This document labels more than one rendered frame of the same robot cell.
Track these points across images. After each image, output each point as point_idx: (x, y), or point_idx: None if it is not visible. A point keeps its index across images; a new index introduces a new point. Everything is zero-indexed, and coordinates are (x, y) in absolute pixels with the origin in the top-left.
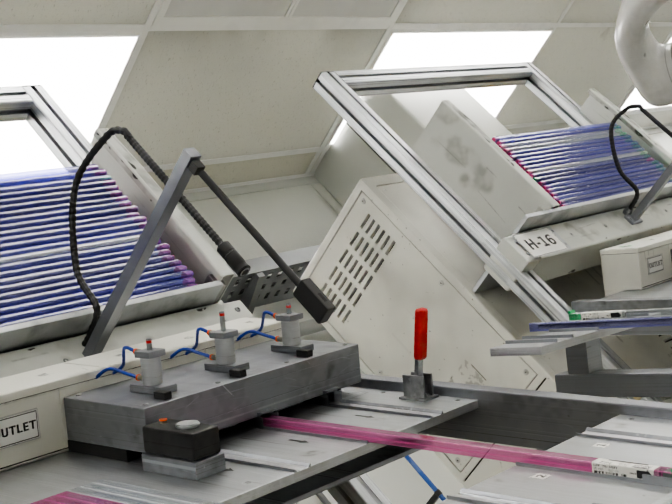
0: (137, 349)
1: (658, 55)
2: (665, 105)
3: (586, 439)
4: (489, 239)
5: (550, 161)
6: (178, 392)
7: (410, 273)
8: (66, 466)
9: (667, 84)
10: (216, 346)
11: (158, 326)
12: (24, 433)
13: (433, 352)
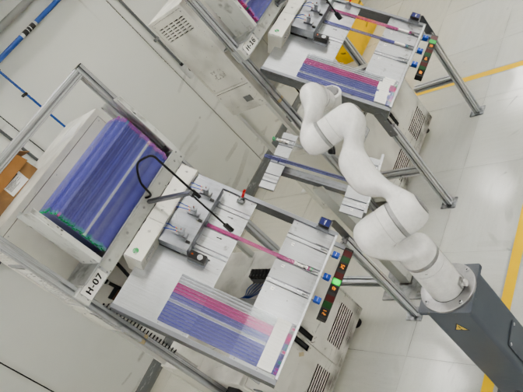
0: (177, 227)
1: None
2: None
3: (289, 239)
4: (233, 47)
5: None
6: (189, 236)
7: (199, 39)
8: (164, 257)
9: None
10: (192, 211)
11: (159, 176)
12: (152, 251)
13: (207, 62)
